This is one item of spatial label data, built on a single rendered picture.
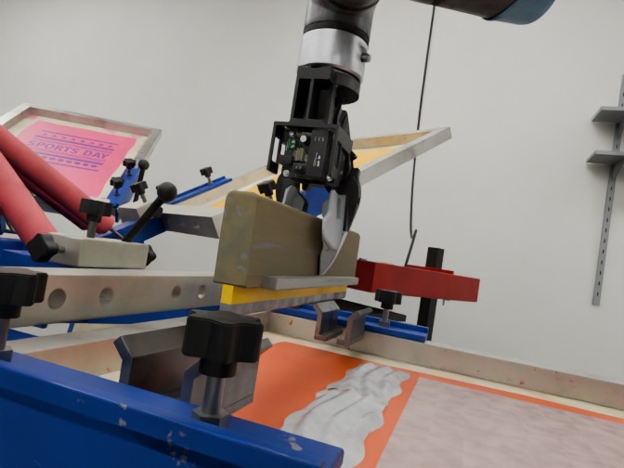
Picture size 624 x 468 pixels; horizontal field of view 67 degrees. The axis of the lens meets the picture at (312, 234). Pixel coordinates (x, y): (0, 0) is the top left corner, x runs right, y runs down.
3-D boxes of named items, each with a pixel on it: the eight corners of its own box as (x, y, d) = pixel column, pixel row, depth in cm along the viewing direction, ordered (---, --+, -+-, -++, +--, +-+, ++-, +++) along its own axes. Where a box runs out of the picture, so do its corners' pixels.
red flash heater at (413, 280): (383, 287, 211) (386, 261, 211) (476, 306, 176) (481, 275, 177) (276, 276, 171) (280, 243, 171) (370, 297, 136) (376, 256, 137)
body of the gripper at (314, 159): (262, 175, 48) (280, 62, 49) (292, 190, 56) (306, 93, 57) (332, 183, 46) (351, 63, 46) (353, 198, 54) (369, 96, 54)
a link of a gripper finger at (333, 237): (305, 274, 47) (305, 185, 48) (321, 275, 53) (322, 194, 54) (334, 275, 46) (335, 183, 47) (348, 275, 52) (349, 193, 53)
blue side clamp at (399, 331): (422, 369, 77) (428, 327, 78) (420, 375, 73) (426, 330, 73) (259, 332, 87) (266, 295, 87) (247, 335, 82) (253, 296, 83)
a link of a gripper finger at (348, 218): (316, 231, 52) (317, 154, 53) (320, 232, 54) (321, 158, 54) (357, 230, 50) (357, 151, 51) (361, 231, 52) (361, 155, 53)
